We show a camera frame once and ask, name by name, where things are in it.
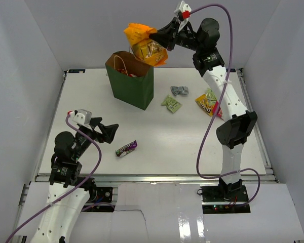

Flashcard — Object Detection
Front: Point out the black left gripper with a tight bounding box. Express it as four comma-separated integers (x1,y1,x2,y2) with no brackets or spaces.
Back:
72,116,118,160

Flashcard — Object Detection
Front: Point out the green paper bag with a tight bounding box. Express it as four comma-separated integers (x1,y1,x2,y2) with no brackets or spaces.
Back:
105,51,154,110

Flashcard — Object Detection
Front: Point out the grey snack packet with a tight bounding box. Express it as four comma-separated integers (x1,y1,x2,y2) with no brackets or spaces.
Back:
170,86,189,96

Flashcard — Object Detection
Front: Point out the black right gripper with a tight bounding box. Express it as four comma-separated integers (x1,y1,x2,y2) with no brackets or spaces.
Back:
149,17,203,53

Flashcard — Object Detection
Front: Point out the light green snack packet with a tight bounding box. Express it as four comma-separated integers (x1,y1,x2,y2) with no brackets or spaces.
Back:
161,95,182,113

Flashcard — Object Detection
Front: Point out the pink candy packet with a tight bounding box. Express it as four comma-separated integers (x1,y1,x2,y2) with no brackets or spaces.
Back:
212,101,222,119

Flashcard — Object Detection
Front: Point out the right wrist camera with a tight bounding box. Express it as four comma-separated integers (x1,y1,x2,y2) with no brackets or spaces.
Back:
174,1,192,21

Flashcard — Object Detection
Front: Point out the red snack bag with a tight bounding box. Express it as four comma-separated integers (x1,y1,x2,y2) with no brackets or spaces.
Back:
116,68,136,77

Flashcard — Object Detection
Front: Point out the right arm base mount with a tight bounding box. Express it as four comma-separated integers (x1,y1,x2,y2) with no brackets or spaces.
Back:
197,178,251,215

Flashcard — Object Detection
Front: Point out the orange candy bag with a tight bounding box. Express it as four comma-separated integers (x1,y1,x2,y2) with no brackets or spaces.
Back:
124,23,168,66

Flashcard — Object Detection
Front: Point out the blue label right corner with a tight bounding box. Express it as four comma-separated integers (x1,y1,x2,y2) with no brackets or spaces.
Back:
226,68,236,73

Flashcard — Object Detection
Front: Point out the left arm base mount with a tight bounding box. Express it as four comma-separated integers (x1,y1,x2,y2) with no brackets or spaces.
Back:
86,187,113,213

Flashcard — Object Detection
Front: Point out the purple candy wrapper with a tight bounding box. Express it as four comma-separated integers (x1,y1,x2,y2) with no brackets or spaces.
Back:
115,140,137,157

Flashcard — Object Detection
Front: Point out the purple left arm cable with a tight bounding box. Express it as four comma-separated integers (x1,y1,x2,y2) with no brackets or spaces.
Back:
5,112,103,243

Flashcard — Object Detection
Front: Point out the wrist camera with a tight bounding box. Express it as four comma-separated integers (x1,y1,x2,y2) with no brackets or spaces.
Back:
174,1,192,21
67,109,92,126

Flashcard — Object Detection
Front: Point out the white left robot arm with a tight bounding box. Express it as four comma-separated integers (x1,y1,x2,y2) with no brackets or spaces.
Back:
31,117,119,242

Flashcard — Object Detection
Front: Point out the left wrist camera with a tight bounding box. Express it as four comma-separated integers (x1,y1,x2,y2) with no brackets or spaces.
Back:
67,109,92,126

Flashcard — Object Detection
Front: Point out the blue label left corner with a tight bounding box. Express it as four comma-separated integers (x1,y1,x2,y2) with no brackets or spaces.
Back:
68,69,86,73

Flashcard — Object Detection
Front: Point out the yellow M&M's bag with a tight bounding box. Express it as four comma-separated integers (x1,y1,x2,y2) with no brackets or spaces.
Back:
195,94,217,116

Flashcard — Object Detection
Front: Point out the blue label corner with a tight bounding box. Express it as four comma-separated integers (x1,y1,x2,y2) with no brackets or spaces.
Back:
68,69,86,73
226,68,236,73

